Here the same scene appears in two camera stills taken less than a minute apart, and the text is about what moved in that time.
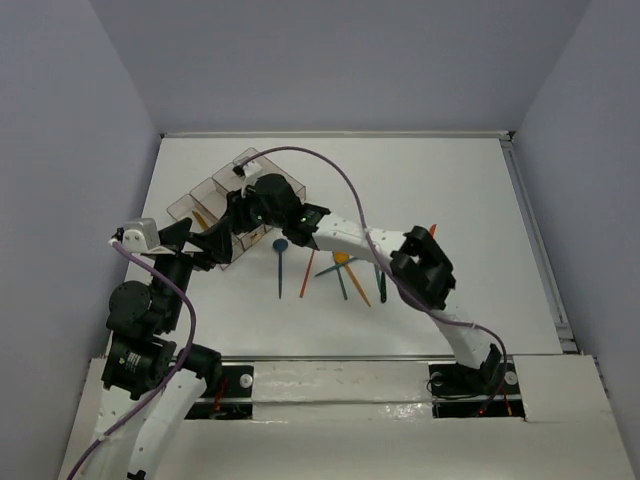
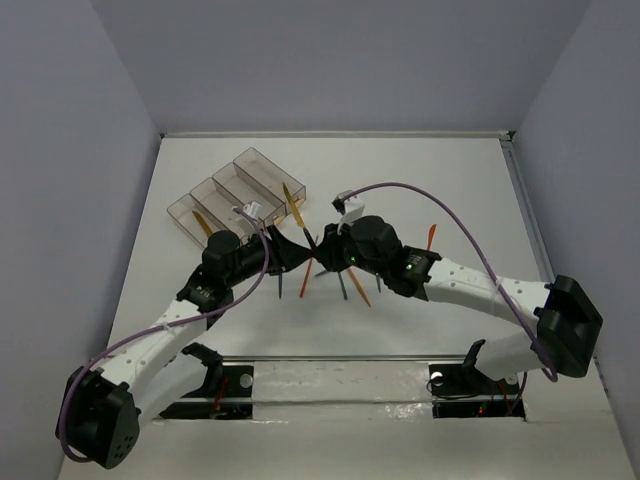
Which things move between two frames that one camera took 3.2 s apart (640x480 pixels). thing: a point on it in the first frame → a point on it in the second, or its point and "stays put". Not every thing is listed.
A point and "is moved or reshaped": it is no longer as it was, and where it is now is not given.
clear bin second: (214, 198) stays put
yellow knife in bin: (201, 221) stays put
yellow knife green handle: (383, 288) is moved or reshaped
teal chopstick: (343, 288) stays put
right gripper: (236, 206) → (329, 249)
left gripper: (176, 242) → (275, 247)
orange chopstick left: (307, 272) stays put
